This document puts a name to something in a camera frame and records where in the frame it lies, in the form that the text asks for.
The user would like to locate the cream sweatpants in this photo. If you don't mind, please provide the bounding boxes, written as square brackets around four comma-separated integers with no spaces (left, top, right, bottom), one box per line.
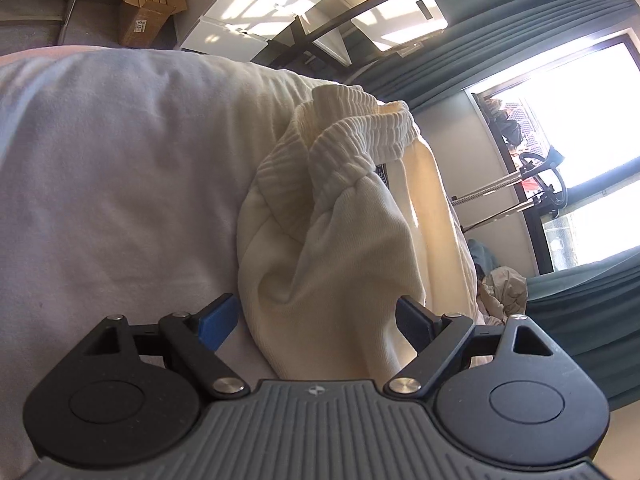
[236,84,482,382]

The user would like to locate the beige quilted jacket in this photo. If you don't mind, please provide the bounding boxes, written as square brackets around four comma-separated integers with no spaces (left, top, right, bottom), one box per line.
[476,266,528,326]

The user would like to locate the teal curtain far side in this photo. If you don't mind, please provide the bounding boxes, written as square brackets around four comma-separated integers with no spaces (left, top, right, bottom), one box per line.
[526,247,639,411]

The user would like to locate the teal cloth on sofa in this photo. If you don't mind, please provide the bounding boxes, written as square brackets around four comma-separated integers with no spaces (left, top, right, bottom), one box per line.
[468,240,499,280]

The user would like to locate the garment steamer stand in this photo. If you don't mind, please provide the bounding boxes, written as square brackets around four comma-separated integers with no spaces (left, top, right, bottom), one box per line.
[450,146,568,234]

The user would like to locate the pastel bed sheet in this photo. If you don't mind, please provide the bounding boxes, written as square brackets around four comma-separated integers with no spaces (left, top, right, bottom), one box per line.
[1,48,348,479]

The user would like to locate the teal curtain near desk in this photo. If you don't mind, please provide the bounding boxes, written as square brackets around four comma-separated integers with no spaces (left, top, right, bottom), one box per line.
[354,0,639,110]

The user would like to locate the white wooden chair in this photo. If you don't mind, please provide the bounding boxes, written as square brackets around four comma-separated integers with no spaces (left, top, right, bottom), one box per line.
[249,0,449,84]

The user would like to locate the cardboard box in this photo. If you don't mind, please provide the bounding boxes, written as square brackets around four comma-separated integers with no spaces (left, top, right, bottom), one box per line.
[119,0,188,48]

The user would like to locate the window with dark frame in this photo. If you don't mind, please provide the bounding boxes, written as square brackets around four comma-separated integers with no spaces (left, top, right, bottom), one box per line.
[466,28,639,274]

